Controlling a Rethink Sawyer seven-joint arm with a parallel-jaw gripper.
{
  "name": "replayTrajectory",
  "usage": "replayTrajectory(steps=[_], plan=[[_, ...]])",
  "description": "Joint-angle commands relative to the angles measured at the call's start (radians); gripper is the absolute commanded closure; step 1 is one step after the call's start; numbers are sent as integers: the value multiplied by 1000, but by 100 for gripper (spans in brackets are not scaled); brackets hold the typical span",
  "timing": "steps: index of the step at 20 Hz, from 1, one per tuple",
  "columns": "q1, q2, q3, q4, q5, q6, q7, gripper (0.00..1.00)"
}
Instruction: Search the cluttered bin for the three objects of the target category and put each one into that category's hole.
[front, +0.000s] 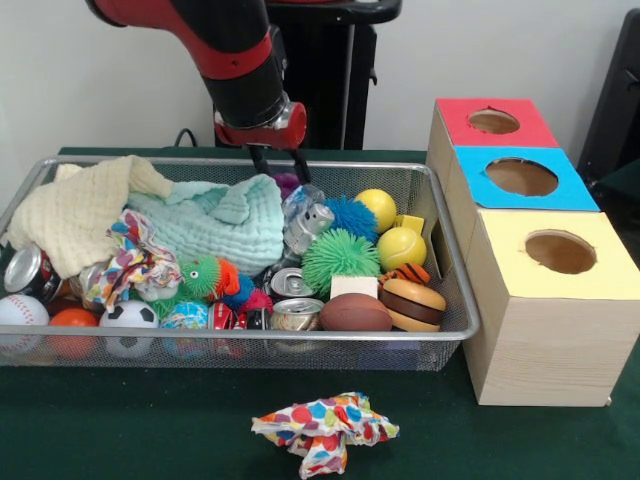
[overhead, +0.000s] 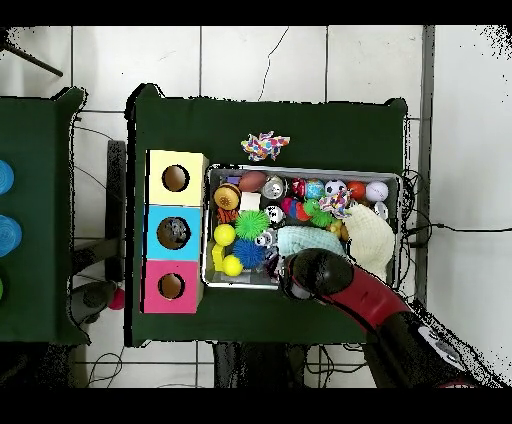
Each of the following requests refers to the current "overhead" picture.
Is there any dark green table cloth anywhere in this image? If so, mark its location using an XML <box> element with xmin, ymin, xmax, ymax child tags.
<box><xmin>124</xmin><ymin>82</ymin><xmax>409</xmax><ymax>353</ymax></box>
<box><xmin>0</xmin><ymin>87</ymin><xmax>91</xmax><ymax>346</ymax></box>

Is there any black upright panel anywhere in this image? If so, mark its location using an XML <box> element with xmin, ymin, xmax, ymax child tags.
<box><xmin>105</xmin><ymin>139</ymin><xmax>127</xmax><ymax>283</ymax></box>

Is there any small blue spiky ball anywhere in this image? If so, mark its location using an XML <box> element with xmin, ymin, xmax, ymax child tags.
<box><xmin>232</xmin><ymin>238</ymin><xmax>267</xmax><ymax>269</ymax></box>

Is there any black rod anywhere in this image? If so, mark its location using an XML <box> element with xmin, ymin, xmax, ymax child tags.
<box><xmin>0</xmin><ymin>39</ymin><xmax>64</xmax><ymax>78</ymax></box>

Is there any wooden burger toy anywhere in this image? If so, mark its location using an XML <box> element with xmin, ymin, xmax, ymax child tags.
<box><xmin>213</xmin><ymin>183</ymin><xmax>243</xmax><ymax>212</ymax></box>

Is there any black cable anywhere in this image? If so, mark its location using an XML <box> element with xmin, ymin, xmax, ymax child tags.
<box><xmin>405</xmin><ymin>222</ymin><xmax>512</xmax><ymax>237</ymax></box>

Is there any teal knitted cloth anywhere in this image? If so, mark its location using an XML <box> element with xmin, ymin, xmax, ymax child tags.
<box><xmin>276</xmin><ymin>225</ymin><xmax>347</xmax><ymax>258</ymax></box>

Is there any cream knitted cloth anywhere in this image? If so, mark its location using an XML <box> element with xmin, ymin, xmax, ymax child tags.
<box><xmin>343</xmin><ymin>202</ymin><xmax>396</xmax><ymax>283</ymax></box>

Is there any white baseball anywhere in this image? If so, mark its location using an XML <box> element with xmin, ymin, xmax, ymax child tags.
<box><xmin>365</xmin><ymin>181</ymin><xmax>390</xmax><ymax>203</ymax></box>

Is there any small green spiky ball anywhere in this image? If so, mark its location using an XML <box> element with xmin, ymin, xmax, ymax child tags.
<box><xmin>234</xmin><ymin>210</ymin><xmax>270</xmax><ymax>242</ymax></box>

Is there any polka dot cloth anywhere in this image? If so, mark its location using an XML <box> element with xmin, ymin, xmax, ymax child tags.
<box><xmin>318</xmin><ymin>187</ymin><xmax>353</xmax><ymax>219</ymax></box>
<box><xmin>240</xmin><ymin>130</ymin><xmax>291</xmax><ymax>162</ymax></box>

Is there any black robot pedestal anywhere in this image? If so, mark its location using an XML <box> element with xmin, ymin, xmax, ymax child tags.
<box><xmin>213</xmin><ymin>341</ymin><xmax>309</xmax><ymax>388</ymax></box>

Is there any wooden box with three holes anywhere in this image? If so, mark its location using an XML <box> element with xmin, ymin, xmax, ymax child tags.
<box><xmin>139</xmin><ymin>149</ymin><xmax>210</xmax><ymax>315</ymax></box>

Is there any blue round object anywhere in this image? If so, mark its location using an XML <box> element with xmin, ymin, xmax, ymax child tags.
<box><xmin>0</xmin><ymin>214</ymin><xmax>23</xmax><ymax>257</ymax></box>
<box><xmin>0</xmin><ymin>159</ymin><xmax>15</xmax><ymax>196</ymax></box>

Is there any grey rounded object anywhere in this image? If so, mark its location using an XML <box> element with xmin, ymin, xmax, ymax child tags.
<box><xmin>69</xmin><ymin>280</ymin><xmax>118</xmax><ymax>326</ymax></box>

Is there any shallow clear mesh bin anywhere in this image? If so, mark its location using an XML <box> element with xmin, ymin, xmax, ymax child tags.
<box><xmin>201</xmin><ymin>163</ymin><xmax>403</xmax><ymax>296</ymax></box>

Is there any brown toy football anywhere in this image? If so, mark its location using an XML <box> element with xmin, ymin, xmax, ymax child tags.
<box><xmin>238</xmin><ymin>170</ymin><xmax>268</xmax><ymax>193</ymax></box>

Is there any red ball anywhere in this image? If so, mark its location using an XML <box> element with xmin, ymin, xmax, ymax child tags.
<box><xmin>106</xmin><ymin>287</ymin><xmax>126</xmax><ymax>311</ymax></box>

